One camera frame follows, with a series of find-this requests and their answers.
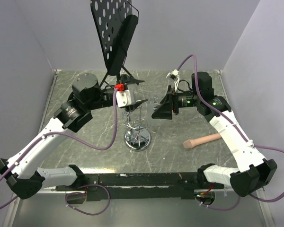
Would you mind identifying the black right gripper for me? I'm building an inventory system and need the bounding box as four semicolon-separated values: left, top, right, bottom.
152;85;201;120

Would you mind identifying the clear wine glass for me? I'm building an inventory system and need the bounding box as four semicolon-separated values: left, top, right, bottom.
147;94;162;126

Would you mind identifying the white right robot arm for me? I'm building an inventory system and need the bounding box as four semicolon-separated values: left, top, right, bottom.
151;72;277;197

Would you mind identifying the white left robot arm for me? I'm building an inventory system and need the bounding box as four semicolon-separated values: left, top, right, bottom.
0;74;144;200

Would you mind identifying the chrome wine glass rack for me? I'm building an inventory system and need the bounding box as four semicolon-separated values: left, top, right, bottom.
121;105;156;153

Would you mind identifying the black music stand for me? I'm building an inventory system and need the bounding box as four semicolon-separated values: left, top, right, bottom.
90;0;139;76

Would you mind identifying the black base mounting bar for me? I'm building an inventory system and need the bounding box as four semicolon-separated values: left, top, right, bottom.
55;172;224;201

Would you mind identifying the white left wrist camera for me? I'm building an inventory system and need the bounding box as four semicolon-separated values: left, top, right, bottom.
115;84;136;108

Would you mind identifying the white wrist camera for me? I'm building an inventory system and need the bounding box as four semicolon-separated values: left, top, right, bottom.
166;69;180;82
115;84;136;108

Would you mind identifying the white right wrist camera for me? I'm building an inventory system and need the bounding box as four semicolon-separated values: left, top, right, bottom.
166;69;180;82

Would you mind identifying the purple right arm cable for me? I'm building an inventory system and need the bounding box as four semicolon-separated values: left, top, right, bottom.
176;54;284;211

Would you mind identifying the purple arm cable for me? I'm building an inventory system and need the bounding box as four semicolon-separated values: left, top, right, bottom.
0;87;119;216
176;54;284;211

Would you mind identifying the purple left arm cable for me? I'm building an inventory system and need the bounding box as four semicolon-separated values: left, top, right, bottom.
0;87;119;216

